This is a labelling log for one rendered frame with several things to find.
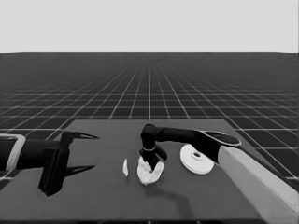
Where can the white round carrier with pins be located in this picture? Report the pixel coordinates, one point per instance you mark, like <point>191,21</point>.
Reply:
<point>139,169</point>

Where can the small thin T-shaped piece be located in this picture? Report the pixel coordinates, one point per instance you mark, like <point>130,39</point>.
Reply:
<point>125,169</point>

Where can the large thick white disc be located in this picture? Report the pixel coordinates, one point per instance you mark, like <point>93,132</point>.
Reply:
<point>190,161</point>

